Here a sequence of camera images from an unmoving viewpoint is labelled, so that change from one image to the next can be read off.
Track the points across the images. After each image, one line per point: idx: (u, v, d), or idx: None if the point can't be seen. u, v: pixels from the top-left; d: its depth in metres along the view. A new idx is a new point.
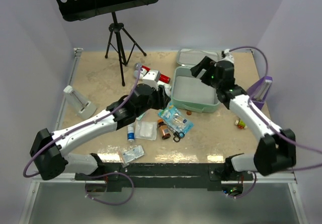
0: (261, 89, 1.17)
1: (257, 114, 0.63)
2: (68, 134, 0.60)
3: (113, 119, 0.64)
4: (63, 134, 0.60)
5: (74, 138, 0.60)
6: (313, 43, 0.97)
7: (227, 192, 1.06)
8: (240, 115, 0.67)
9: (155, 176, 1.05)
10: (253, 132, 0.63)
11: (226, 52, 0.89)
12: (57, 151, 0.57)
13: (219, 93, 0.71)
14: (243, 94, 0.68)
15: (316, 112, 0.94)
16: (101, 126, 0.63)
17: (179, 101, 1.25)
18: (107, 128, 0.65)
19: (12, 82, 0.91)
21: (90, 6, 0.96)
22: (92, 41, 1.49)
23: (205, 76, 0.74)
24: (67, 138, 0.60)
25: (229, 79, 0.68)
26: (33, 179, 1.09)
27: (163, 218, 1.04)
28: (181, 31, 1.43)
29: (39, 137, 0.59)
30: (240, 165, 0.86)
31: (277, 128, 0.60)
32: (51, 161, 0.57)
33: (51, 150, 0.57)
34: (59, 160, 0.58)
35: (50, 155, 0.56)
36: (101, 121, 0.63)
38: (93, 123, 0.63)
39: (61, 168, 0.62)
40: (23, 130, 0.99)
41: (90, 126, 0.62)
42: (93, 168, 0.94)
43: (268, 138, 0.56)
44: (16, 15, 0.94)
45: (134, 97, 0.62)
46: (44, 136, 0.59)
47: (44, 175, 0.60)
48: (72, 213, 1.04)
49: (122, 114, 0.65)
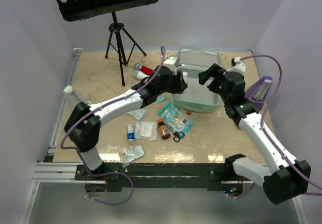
0: (261, 89, 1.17)
1: (271, 140, 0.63)
2: (104, 107, 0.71)
3: (139, 97, 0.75)
4: (99, 107, 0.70)
5: (109, 110, 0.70)
6: (313, 43, 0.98)
7: (227, 192, 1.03)
8: (252, 137, 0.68)
9: (155, 176, 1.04)
10: (266, 158, 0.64)
11: (237, 60, 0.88)
12: (96, 120, 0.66)
13: (228, 107, 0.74)
14: (254, 113, 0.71)
15: (315, 112, 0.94)
16: (130, 102, 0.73)
17: (180, 101, 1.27)
18: (135, 105, 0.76)
19: (12, 82, 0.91)
21: (90, 6, 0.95)
22: (92, 41, 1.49)
23: (213, 83, 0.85)
24: (104, 110, 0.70)
25: (238, 93, 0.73)
26: (33, 179, 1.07)
27: (163, 218, 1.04)
28: (181, 31, 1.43)
29: (78, 109, 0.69)
30: (242, 171, 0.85)
31: (293, 159, 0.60)
32: (90, 130, 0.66)
33: (90, 120, 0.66)
34: (98, 128, 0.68)
35: (91, 123, 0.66)
36: (130, 98, 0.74)
38: (124, 99, 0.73)
39: (95, 138, 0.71)
40: (23, 130, 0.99)
41: (121, 101, 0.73)
42: (97, 164, 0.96)
43: (283, 171, 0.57)
44: (16, 15, 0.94)
45: (157, 78, 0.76)
46: (84, 108, 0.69)
47: (82, 144, 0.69)
48: (72, 213, 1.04)
49: (146, 93, 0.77)
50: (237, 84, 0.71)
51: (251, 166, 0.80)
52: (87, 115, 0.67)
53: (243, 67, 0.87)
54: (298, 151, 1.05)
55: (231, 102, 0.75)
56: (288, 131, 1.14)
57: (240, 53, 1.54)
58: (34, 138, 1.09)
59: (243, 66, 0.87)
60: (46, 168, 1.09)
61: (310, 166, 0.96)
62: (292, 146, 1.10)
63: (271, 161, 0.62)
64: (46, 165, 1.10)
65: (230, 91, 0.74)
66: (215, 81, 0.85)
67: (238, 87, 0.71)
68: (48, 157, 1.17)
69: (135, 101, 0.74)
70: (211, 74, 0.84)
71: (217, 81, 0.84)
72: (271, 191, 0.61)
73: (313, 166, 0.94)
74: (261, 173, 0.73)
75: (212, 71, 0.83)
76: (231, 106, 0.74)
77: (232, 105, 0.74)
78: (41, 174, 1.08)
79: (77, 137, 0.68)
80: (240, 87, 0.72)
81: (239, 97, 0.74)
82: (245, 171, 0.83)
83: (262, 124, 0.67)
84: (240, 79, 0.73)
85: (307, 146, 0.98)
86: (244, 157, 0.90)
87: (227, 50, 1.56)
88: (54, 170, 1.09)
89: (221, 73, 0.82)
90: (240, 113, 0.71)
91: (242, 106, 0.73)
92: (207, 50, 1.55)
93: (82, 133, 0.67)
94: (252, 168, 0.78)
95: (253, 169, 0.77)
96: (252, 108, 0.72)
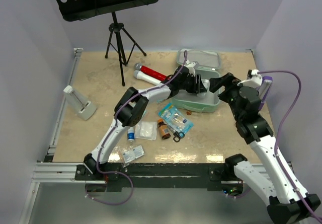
0: (261, 89, 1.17)
1: (284, 170, 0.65)
2: (148, 92, 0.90)
3: (167, 88, 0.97)
4: (145, 91, 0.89)
5: (151, 94, 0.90)
6: (313, 44, 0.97)
7: (227, 192, 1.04)
8: (264, 161, 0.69)
9: (155, 176, 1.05)
10: (276, 186, 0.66)
11: (253, 73, 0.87)
12: (146, 99, 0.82)
13: (241, 126, 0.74)
14: (269, 136, 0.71)
15: (316, 112, 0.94)
16: (163, 91, 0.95)
17: (180, 101, 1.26)
18: (164, 94, 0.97)
19: (12, 82, 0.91)
21: (90, 7, 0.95)
22: (91, 41, 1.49)
23: (224, 92, 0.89)
24: (148, 94, 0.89)
25: (252, 111, 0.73)
26: (33, 179, 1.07)
27: (163, 218, 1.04)
28: (181, 31, 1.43)
29: (128, 92, 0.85)
30: (244, 179, 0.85)
31: (304, 193, 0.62)
32: (140, 106, 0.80)
33: (141, 98, 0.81)
34: (144, 107, 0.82)
35: (141, 101, 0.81)
36: (163, 88, 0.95)
38: (159, 88, 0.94)
39: (139, 118, 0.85)
40: (23, 130, 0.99)
41: (158, 89, 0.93)
42: (107, 158, 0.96)
43: (293, 205, 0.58)
44: (15, 15, 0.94)
45: (179, 75, 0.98)
46: (133, 90, 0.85)
47: (130, 121, 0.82)
48: (72, 213, 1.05)
49: (171, 86, 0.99)
50: (252, 102, 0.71)
51: (256, 178, 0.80)
52: (137, 95, 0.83)
53: (260, 80, 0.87)
54: (299, 150, 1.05)
55: (243, 120, 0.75)
56: (288, 131, 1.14)
57: (240, 53, 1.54)
58: (34, 138, 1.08)
59: (259, 79, 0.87)
60: (46, 167, 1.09)
61: (310, 166, 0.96)
62: (292, 145, 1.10)
63: (282, 192, 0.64)
64: (46, 165, 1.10)
65: (244, 109, 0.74)
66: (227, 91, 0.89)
67: (253, 105, 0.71)
68: (48, 157, 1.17)
69: (166, 90, 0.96)
70: (224, 83, 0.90)
71: (229, 92, 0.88)
72: (277, 219, 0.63)
73: (313, 166, 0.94)
74: (265, 192, 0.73)
75: (225, 81, 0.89)
76: (243, 125, 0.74)
77: (244, 124, 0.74)
78: (41, 174, 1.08)
79: (127, 114, 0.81)
80: (254, 105, 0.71)
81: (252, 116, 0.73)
82: (248, 181, 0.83)
83: (276, 151, 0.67)
84: (254, 97, 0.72)
85: (307, 146, 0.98)
86: (246, 161, 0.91)
87: (227, 50, 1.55)
88: (54, 170, 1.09)
89: (234, 83, 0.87)
90: (254, 135, 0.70)
91: (256, 126, 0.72)
92: (207, 50, 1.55)
93: (133, 109, 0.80)
94: (257, 182, 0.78)
95: (258, 184, 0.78)
96: (266, 130, 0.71)
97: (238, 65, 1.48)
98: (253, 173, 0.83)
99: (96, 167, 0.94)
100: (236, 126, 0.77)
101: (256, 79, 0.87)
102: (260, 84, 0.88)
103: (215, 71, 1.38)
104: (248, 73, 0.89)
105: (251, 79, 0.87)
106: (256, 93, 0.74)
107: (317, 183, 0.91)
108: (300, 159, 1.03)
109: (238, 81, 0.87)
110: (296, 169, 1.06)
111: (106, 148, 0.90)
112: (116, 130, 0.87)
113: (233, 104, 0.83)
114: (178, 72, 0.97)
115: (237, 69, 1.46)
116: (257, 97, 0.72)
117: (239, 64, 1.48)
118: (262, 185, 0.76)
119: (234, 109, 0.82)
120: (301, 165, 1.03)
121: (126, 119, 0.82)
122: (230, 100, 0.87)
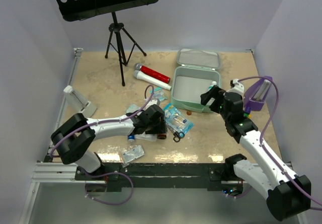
0: (260, 89, 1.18)
1: (270, 156, 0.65)
2: (100, 124, 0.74)
3: (133, 123, 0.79)
4: (96, 122, 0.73)
5: (103, 128, 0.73)
6: (313, 44, 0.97)
7: (227, 192, 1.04)
8: (253, 153, 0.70)
9: (155, 176, 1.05)
10: (267, 174, 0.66)
11: (235, 82, 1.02)
12: (91, 134, 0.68)
13: (229, 126, 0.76)
14: (254, 130, 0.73)
15: (315, 112, 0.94)
16: (123, 126, 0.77)
17: (180, 101, 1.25)
18: (125, 130, 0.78)
19: (12, 82, 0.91)
21: (90, 7, 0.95)
22: (92, 41, 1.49)
23: (214, 103, 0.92)
24: (99, 126, 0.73)
25: (239, 112, 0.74)
26: (33, 179, 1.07)
27: (163, 218, 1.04)
28: (182, 31, 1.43)
29: (73, 119, 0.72)
30: (245, 177, 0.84)
31: (293, 174, 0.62)
32: (83, 142, 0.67)
33: (85, 132, 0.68)
34: (89, 143, 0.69)
35: (84, 135, 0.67)
36: (124, 122, 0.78)
38: (118, 121, 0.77)
39: (80, 155, 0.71)
40: (23, 129, 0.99)
41: (115, 123, 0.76)
42: (95, 166, 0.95)
43: (283, 186, 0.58)
44: (15, 15, 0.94)
45: (152, 112, 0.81)
46: (79, 120, 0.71)
47: (68, 157, 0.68)
48: (71, 213, 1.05)
49: (138, 121, 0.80)
50: (236, 104, 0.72)
51: (255, 175, 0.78)
52: (83, 127, 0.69)
53: (242, 87, 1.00)
54: (299, 151, 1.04)
55: (231, 121, 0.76)
56: (289, 131, 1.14)
57: (240, 53, 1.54)
58: (34, 138, 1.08)
59: (241, 87, 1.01)
60: (46, 167, 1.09)
61: (310, 166, 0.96)
62: (293, 146, 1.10)
63: (271, 177, 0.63)
64: (46, 165, 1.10)
65: (230, 110, 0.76)
66: (216, 101, 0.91)
67: (237, 106, 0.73)
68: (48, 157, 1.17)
69: (128, 126, 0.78)
70: (212, 95, 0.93)
71: (218, 101, 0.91)
72: (275, 208, 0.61)
73: (314, 166, 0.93)
74: (264, 186, 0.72)
75: (213, 92, 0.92)
76: (231, 124, 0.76)
77: (232, 124, 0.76)
78: (41, 174, 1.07)
79: (66, 147, 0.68)
80: (240, 106, 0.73)
81: (239, 115, 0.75)
82: (248, 178, 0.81)
83: (262, 141, 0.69)
84: (239, 98, 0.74)
85: (307, 146, 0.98)
86: (245, 160, 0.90)
87: (227, 50, 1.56)
88: (54, 170, 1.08)
89: (221, 93, 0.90)
90: (240, 131, 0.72)
91: (242, 124, 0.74)
92: (207, 50, 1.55)
93: (73, 145, 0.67)
94: (256, 178, 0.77)
95: (257, 180, 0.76)
96: (252, 126, 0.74)
97: (238, 65, 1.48)
98: (253, 170, 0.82)
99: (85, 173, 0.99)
100: (226, 127, 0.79)
101: (238, 87, 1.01)
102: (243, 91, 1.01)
103: (215, 71, 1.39)
104: (231, 82, 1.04)
105: (233, 86, 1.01)
106: (240, 96, 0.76)
107: (317, 183, 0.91)
108: (300, 159, 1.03)
109: (224, 91, 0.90)
110: (296, 169, 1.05)
111: (83, 165, 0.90)
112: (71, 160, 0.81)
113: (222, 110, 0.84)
114: (150, 108, 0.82)
115: (237, 68, 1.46)
116: (241, 99, 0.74)
117: (239, 65, 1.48)
118: (261, 179, 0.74)
119: (222, 113, 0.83)
120: (301, 166, 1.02)
121: (62, 155, 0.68)
122: (220, 108, 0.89)
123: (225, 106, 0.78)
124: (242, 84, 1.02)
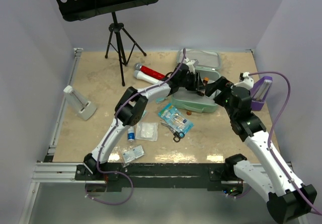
0: (261, 89, 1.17)
1: (278, 162, 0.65)
2: (147, 90, 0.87)
3: (168, 86, 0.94)
4: (144, 90, 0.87)
5: (151, 93, 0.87)
6: (313, 44, 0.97)
7: (227, 192, 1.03)
8: (258, 155, 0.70)
9: (156, 176, 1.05)
10: (272, 179, 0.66)
11: (245, 76, 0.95)
12: (145, 99, 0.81)
13: (235, 124, 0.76)
14: (262, 131, 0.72)
15: (315, 112, 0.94)
16: (162, 89, 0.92)
17: (180, 101, 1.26)
18: (165, 91, 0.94)
19: (12, 82, 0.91)
21: (90, 7, 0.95)
22: (92, 41, 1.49)
23: (219, 96, 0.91)
24: (147, 93, 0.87)
25: (245, 109, 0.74)
26: (33, 179, 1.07)
27: (163, 218, 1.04)
28: (182, 31, 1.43)
29: (127, 92, 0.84)
30: (245, 178, 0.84)
31: (299, 183, 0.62)
32: (141, 105, 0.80)
33: (140, 98, 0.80)
34: (145, 105, 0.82)
35: (141, 100, 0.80)
36: (162, 86, 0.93)
38: (158, 86, 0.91)
39: (139, 117, 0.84)
40: (23, 129, 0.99)
41: (157, 88, 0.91)
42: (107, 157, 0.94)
43: (289, 196, 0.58)
44: (15, 15, 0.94)
45: (179, 72, 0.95)
46: (132, 91, 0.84)
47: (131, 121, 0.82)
48: (72, 213, 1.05)
49: (171, 83, 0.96)
50: (243, 100, 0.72)
51: (255, 177, 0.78)
52: (136, 95, 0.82)
53: (251, 82, 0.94)
54: (299, 151, 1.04)
55: (237, 118, 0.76)
56: (289, 131, 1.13)
57: (239, 53, 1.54)
58: (34, 138, 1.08)
59: (251, 81, 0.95)
60: (46, 168, 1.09)
61: (309, 166, 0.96)
62: (293, 146, 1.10)
63: (277, 184, 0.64)
64: (46, 164, 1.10)
65: (237, 107, 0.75)
66: (221, 94, 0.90)
67: (244, 103, 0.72)
68: (48, 157, 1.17)
69: (165, 88, 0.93)
70: (218, 87, 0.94)
71: (223, 95, 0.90)
72: (276, 212, 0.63)
73: (314, 166, 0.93)
74: (265, 189, 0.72)
75: (219, 84, 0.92)
76: (238, 122, 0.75)
77: (238, 121, 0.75)
78: (41, 175, 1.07)
79: (127, 113, 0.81)
80: (247, 102, 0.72)
81: (245, 113, 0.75)
82: (248, 179, 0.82)
83: (270, 145, 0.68)
84: (246, 95, 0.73)
85: (307, 147, 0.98)
86: (246, 161, 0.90)
87: (227, 50, 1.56)
88: (54, 170, 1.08)
89: (228, 86, 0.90)
90: (247, 131, 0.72)
91: (249, 123, 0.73)
92: (207, 50, 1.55)
93: (133, 109, 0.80)
94: (256, 179, 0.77)
95: (257, 181, 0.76)
96: (259, 126, 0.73)
97: (238, 65, 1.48)
98: (253, 171, 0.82)
99: (97, 167, 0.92)
100: (231, 124, 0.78)
101: (248, 81, 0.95)
102: (252, 86, 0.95)
103: (215, 71, 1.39)
104: (241, 75, 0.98)
105: (243, 80, 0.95)
106: (248, 92, 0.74)
107: (316, 183, 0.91)
108: (300, 159, 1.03)
109: (231, 84, 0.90)
110: (296, 169, 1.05)
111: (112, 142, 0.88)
112: (116, 129, 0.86)
113: (228, 106, 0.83)
114: (177, 69, 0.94)
115: (238, 69, 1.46)
116: (250, 96, 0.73)
117: (239, 65, 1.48)
118: (262, 181, 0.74)
119: (228, 109, 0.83)
120: (301, 166, 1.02)
121: (125, 121, 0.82)
122: (225, 102, 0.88)
123: (232, 102, 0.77)
124: (252, 79, 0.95)
